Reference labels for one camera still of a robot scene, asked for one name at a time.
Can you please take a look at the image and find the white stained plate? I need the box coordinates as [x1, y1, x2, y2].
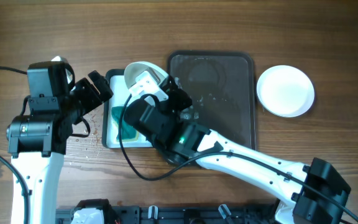
[256, 65, 315, 118]
[124, 61, 169, 89]

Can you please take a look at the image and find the green yellow sponge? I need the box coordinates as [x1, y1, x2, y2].
[111, 106, 139, 142]

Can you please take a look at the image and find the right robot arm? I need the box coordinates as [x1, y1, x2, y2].
[121, 75, 353, 223]

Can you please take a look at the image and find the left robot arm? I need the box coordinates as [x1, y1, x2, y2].
[7, 61, 113, 223]

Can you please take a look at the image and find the small black water tray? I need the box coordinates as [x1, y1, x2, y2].
[102, 69, 152, 149]

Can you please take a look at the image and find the dark brown serving tray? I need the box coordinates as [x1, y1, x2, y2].
[167, 50, 257, 150]

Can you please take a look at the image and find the left black cable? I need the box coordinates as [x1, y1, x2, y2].
[0, 65, 31, 224]

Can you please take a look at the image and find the black cable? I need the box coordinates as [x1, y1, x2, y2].
[0, 65, 31, 224]
[117, 93, 358, 224]

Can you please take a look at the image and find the right black cable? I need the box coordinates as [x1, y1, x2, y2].
[117, 93, 358, 224]

